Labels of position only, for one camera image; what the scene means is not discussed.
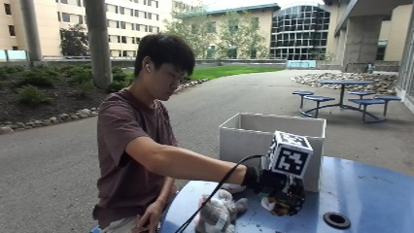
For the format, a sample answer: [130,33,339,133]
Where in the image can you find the green shrubs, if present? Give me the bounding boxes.
[0,63,135,107]

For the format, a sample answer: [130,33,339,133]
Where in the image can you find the square concrete column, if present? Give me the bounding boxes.
[341,15,384,73]

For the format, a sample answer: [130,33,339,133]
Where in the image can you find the white cube with black markers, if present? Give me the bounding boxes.
[264,130,314,180]

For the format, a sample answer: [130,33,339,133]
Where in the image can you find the pale blue sign panel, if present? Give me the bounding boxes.
[286,59,318,70]

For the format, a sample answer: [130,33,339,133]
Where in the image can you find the blue picnic table with seats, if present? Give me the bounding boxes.
[291,79,401,124]

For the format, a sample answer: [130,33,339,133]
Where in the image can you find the thin grey concrete pillar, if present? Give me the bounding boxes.
[18,0,45,64]

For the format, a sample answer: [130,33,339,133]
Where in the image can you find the beige trousers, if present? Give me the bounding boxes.
[99,216,139,233]

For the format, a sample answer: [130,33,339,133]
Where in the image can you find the the person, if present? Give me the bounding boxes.
[90,33,307,233]

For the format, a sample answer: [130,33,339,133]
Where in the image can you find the black round table hole ring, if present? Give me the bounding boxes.
[322,211,351,230]

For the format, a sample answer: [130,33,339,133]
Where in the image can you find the grey plush toy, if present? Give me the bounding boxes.
[192,188,250,233]

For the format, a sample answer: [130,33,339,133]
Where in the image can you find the wide grey concrete pillar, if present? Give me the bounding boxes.
[82,0,114,89]

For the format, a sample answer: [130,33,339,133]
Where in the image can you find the white open box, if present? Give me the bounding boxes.
[216,112,327,193]

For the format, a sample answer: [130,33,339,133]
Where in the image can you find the bed of pale rocks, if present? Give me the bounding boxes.
[290,71,399,96]

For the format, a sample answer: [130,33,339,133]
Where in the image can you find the green lawn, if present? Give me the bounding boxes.
[187,65,284,82]

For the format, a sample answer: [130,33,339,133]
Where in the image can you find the beige building with windows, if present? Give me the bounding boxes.
[0,0,282,60]

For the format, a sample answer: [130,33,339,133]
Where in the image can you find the black cable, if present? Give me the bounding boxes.
[172,154,267,233]

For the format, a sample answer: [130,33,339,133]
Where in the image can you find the green trees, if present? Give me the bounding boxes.
[163,3,270,60]

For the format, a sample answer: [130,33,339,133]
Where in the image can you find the small brown white plush toy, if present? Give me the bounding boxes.
[259,195,291,217]

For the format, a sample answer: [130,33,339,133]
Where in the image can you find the maroon t-shirt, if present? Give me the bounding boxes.
[90,88,178,229]

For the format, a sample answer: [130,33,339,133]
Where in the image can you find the stone border row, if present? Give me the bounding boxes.
[0,107,101,135]

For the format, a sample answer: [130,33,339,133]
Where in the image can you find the dark glass building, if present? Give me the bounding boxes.
[268,4,332,61]

